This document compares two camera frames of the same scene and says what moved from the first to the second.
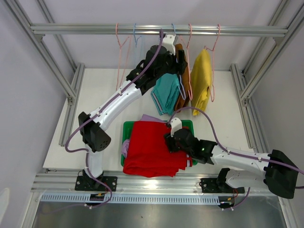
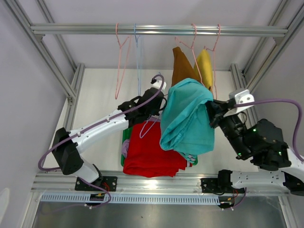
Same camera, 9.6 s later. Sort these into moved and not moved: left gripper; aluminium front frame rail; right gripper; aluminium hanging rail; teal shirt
Moved: left gripper; teal shirt; right gripper
Not moved: aluminium hanging rail; aluminium front frame rail
